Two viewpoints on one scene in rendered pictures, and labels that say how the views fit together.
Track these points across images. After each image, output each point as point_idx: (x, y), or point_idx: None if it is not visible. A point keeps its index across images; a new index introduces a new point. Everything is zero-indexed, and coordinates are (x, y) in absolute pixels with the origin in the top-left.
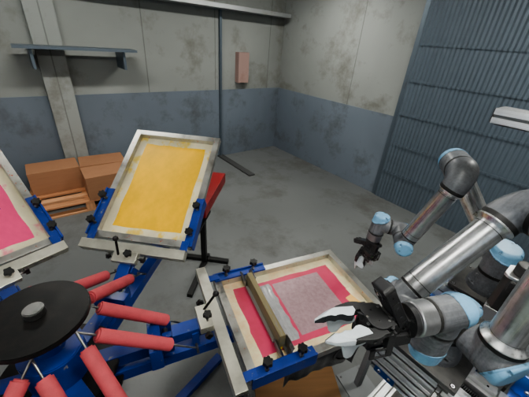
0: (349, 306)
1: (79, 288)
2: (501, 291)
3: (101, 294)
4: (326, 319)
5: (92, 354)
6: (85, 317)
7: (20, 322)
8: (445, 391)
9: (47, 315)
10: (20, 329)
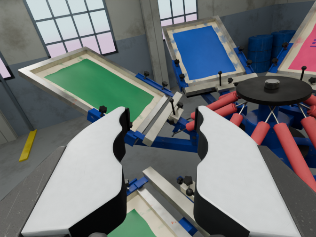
0: (279, 204)
1: (306, 92)
2: None
3: None
4: (198, 123)
5: (261, 126)
6: (280, 104)
7: (263, 85)
8: None
9: (272, 90)
10: (258, 87)
